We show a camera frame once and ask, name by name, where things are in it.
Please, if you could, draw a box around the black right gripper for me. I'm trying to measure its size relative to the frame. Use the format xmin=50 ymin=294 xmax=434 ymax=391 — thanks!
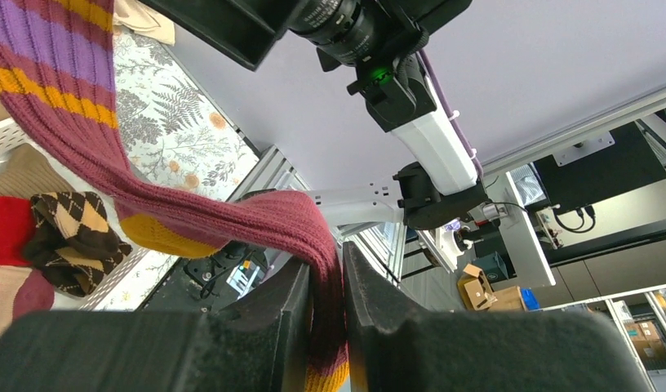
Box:
xmin=143 ymin=0 xmax=471 ymax=71

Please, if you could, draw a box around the brown argyle sock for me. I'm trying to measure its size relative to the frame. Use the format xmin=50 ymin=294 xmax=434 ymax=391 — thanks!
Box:
xmin=22 ymin=191 xmax=133 ymax=297

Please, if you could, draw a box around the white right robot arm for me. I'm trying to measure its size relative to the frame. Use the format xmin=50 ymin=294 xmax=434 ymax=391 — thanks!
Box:
xmin=150 ymin=1 xmax=489 ymax=230

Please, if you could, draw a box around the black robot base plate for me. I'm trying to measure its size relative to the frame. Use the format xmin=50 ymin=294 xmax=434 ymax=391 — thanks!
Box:
xmin=138 ymin=243 xmax=290 ymax=313

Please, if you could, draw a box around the purple orange striped sock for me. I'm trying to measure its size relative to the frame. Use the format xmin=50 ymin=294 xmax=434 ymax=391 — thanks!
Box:
xmin=0 ymin=0 xmax=351 ymax=392

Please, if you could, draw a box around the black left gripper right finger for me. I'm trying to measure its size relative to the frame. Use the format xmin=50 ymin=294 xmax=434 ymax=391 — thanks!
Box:
xmin=342 ymin=242 xmax=648 ymax=391

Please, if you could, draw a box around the white plastic basket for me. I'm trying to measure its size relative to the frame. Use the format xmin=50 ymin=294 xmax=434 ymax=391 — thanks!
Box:
xmin=0 ymin=119 xmax=176 ymax=310

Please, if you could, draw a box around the cardboard boxes pile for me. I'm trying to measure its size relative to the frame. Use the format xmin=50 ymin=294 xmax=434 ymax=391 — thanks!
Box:
xmin=457 ymin=264 xmax=540 ymax=311

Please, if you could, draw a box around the beige crumpled cloth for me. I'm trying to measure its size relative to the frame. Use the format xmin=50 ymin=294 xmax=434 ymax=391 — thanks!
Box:
xmin=113 ymin=0 xmax=175 ymax=46

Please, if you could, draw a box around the black monitor on desk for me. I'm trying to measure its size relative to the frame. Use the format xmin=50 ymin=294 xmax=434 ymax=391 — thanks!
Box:
xmin=534 ymin=122 xmax=666 ymax=215

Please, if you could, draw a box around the red santa bear sock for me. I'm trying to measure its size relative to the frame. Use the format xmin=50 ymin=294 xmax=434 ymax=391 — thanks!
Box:
xmin=0 ymin=196 xmax=35 ymax=267

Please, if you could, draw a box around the floral patterned table mat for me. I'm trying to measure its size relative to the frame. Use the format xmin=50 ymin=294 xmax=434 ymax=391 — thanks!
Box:
xmin=103 ymin=27 xmax=261 ymax=312

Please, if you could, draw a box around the tan brown sock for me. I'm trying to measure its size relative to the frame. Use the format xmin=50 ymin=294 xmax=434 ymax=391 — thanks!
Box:
xmin=0 ymin=144 xmax=75 ymax=199

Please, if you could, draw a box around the beige maroon toe sock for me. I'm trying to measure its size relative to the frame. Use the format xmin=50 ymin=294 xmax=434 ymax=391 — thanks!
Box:
xmin=0 ymin=265 xmax=55 ymax=336

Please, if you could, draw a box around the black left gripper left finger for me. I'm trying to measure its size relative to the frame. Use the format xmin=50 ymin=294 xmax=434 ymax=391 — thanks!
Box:
xmin=0 ymin=260 xmax=311 ymax=391

